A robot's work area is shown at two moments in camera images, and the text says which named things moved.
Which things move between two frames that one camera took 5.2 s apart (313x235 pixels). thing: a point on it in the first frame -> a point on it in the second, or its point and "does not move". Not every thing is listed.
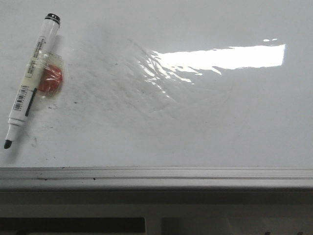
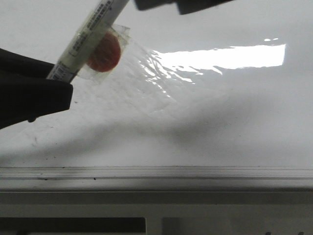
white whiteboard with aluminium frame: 163,95 does not move
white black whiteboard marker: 30,83 -> 66,68
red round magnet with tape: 51,81 -> 105,55
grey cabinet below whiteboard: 237,211 does not move
